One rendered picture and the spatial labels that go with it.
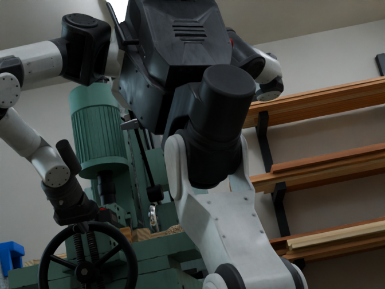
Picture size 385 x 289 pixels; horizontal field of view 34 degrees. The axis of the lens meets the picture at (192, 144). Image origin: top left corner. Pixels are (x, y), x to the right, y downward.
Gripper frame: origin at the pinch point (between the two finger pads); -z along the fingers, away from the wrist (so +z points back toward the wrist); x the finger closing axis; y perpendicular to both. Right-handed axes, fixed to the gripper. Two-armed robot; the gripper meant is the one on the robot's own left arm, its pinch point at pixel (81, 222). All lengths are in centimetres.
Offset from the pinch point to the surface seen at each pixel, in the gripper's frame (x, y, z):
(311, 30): 95, 297, -153
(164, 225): 10, 35, -46
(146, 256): 10.2, 5.9, -26.1
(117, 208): -0.9, 29.4, -27.1
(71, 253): -9.5, 3.8, -15.7
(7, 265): -66, 53, -72
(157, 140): 10, 72, -38
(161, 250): 15.2, 6.7, -25.8
